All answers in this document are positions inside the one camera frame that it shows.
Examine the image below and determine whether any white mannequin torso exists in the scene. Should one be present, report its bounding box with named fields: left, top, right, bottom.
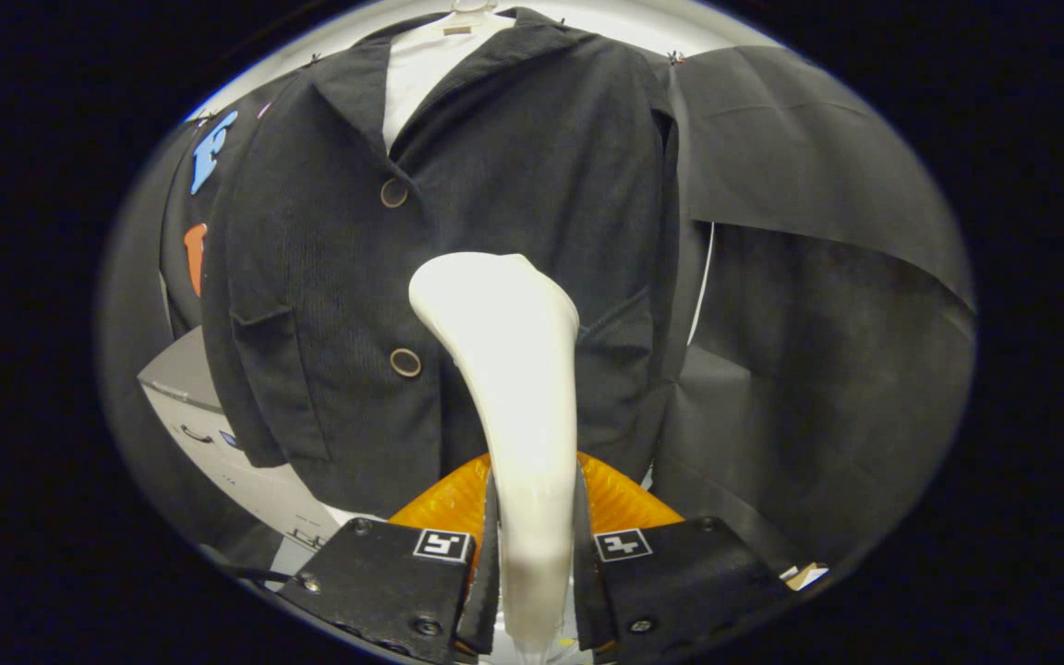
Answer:
left=382, top=0, right=519, bottom=153

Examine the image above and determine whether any grey white cabinet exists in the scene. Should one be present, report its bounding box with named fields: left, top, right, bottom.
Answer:
left=137, top=325, right=344, bottom=555

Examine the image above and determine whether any white garment steamer head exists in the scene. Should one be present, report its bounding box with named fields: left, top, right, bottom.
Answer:
left=408, top=252, right=581, bottom=652

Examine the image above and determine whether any black backdrop cloth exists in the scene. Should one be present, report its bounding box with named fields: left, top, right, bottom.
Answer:
left=98, top=44, right=976, bottom=574

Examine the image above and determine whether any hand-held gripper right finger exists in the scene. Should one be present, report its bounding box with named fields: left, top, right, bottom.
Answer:
left=574, top=453, right=792, bottom=662

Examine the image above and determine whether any black button jacket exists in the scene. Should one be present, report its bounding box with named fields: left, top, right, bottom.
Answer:
left=201, top=7, right=681, bottom=518

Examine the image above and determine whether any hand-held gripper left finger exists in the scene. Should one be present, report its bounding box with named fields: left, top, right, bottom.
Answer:
left=276, top=454, right=502, bottom=665

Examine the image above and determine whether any thin white cord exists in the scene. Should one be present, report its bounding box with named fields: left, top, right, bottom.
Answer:
left=685, top=222, right=716, bottom=347

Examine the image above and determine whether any white paper sheet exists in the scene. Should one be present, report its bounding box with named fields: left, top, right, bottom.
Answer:
left=777, top=562, right=830, bottom=592

